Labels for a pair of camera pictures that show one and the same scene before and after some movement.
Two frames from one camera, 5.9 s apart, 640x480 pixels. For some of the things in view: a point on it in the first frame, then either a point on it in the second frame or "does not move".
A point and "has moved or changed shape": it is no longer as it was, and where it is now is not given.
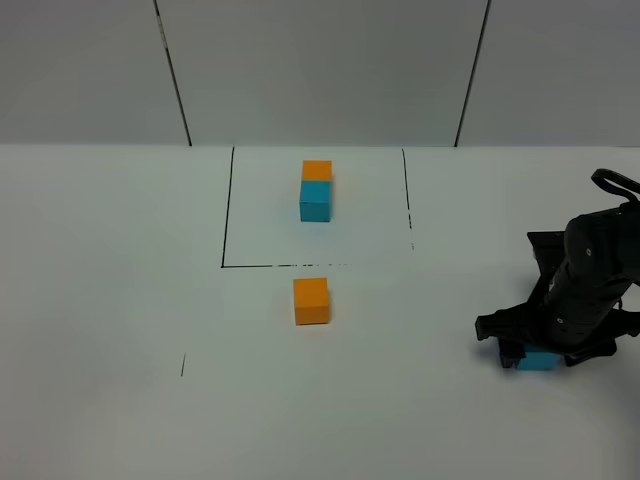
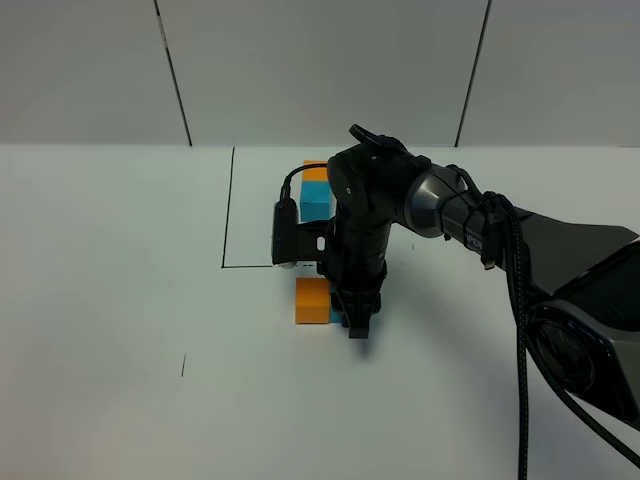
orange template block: [317, 170] does not move
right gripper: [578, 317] -> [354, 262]
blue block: [542, 361] has moved or changed shape
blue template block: [316, 200] does not move
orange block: [312, 304] does not move
